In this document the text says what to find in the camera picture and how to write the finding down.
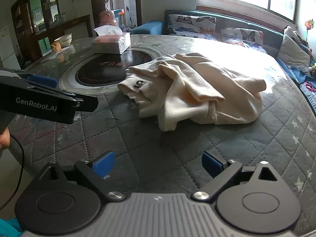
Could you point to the person's teal jacket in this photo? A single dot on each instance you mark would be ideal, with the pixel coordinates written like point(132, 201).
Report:
point(8, 228)

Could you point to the white refrigerator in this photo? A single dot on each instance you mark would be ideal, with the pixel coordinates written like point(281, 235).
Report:
point(8, 49)

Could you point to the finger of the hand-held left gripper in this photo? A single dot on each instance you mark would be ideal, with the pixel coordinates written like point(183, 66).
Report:
point(87, 105)
point(42, 81)

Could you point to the small butterfly print cushion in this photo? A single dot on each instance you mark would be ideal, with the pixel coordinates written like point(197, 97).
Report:
point(243, 38)

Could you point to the plush toy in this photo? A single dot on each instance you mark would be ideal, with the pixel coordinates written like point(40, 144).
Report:
point(291, 32)

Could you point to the blue sofa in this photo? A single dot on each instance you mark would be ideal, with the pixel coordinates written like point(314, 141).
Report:
point(150, 27)

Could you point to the large butterfly print cushion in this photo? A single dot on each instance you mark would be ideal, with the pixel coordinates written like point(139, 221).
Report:
point(190, 26)

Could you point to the cream garment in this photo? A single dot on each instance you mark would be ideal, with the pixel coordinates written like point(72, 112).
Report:
point(192, 96)

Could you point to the dark wooden cabinet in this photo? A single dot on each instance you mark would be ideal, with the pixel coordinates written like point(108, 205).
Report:
point(71, 24)

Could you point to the blue cardboard box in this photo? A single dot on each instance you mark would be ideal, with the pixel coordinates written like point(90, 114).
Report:
point(119, 19)

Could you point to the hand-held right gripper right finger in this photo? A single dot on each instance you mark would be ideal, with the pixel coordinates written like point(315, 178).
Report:
point(211, 164)

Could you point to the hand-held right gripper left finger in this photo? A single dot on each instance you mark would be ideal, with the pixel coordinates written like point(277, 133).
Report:
point(105, 165)

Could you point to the round black induction cooktop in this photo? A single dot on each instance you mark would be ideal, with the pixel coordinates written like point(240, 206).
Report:
point(103, 71)

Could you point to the person's left hand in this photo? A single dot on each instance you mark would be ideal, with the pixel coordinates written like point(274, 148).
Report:
point(4, 139)

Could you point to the colourful pinwheel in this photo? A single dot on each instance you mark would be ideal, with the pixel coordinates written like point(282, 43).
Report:
point(309, 24)

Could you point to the pink water bottle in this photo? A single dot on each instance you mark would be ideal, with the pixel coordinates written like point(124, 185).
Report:
point(108, 18)

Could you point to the white bowl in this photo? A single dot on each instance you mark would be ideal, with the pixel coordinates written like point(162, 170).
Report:
point(63, 39)

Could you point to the white microwave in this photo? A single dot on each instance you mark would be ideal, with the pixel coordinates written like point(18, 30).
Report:
point(39, 28)

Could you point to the grey pillow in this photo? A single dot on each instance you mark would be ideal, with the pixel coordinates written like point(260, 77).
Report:
point(293, 50)

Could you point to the white paper sheet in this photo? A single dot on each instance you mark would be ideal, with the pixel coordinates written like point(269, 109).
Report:
point(53, 57)

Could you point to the bread loaf in bag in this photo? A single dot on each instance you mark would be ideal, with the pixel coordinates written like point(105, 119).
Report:
point(56, 47)

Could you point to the white tissue box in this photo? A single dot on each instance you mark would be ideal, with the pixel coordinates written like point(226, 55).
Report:
point(113, 43)

